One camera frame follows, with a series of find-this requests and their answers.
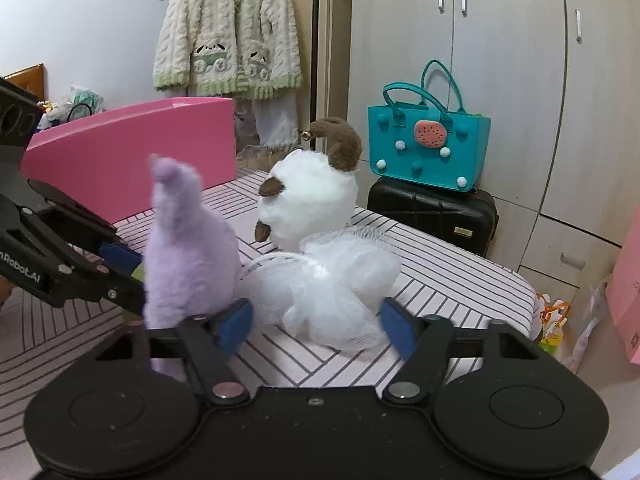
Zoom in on cream fleece pants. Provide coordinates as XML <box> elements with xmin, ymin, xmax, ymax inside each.
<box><xmin>232</xmin><ymin>95</ymin><xmax>301</xmax><ymax>151</ymax></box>

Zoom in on pink shopping bag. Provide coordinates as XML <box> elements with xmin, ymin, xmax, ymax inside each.
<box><xmin>605</xmin><ymin>247</ymin><xmax>640</xmax><ymax>366</ymax></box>

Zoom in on pink cardboard box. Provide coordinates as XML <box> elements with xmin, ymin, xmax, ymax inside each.
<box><xmin>22</xmin><ymin>97</ymin><xmax>237</xmax><ymax>223</ymax></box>

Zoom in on teal felt tote bag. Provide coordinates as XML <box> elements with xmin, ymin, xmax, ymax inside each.
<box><xmin>368</xmin><ymin>59</ymin><xmax>492</xmax><ymax>193</ymax></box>

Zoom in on white and brown plush toy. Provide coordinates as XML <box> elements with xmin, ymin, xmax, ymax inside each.
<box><xmin>254</xmin><ymin>116</ymin><xmax>363</xmax><ymax>253</ymax></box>

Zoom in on purple plush toy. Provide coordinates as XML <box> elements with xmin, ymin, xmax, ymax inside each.
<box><xmin>142</xmin><ymin>154</ymin><xmax>243</xmax><ymax>376</ymax></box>

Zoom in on small orange-handled bag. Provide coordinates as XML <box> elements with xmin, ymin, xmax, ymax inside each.
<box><xmin>537</xmin><ymin>292</ymin><xmax>571</xmax><ymax>356</ymax></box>

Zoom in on striped pink table cover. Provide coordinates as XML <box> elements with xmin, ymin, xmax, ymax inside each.
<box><xmin>0</xmin><ymin>167</ymin><xmax>538</xmax><ymax>461</ymax></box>

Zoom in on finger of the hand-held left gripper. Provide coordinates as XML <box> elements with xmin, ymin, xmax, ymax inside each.
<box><xmin>20</xmin><ymin>210</ymin><xmax>146</xmax><ymax>318</ymax></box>
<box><xmin>30</xmin><ymin>180</ymin><xmax>143</xmax><ymax>273</ymax></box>

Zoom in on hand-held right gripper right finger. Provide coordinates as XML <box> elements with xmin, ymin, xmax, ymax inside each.
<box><xmin>380</xmin><ymin>297</ymin><xmax>551</xmax><ymax>405</ymax></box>

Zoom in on white mesh bath pouf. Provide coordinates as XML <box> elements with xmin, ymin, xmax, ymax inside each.
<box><xmin>239</xmin><ymin>227</ymin><xmax>403</xmax><ymax>356</ymax></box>

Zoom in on clear plastic bag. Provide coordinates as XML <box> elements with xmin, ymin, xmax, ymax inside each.
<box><xmin>575</xmin><ymin>282</ymin><xmax>608</xmax><ymax>376</ymax></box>

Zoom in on black hard suitcase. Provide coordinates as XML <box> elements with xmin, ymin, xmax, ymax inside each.
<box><xmin>367</xmin><ymin>177</ymin><xmax>500</xmax><ymax>258</ymax></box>

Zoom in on cream fleece jacket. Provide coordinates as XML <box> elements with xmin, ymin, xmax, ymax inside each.
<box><xmin>152</xmin><ymin>0</ymin><xmax>303</xmax><ymax>100</ymax></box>

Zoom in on wooden headboard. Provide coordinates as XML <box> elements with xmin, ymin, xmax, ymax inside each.
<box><xmin>2</xmin><ymin>64</ymin><xmax>46</xmax><ymax>98</ymax></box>

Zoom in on white plastic bag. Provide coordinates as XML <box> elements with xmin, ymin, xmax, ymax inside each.
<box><xmin>60</xmin><ymin>84</ymin><xmax>106</xmax><ymax>121</ymax></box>

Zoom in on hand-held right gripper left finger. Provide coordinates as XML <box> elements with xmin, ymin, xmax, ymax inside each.
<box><xmin>95</xmin><ymin>298</ymin><xmax>254</xmax><ymax>407</ymax></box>

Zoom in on beige wardrobe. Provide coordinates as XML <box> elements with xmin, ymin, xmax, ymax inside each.
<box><xmin>345</xmin><ymin>0</ymin><xmax>640</xmax><ymax>301</ymax></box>

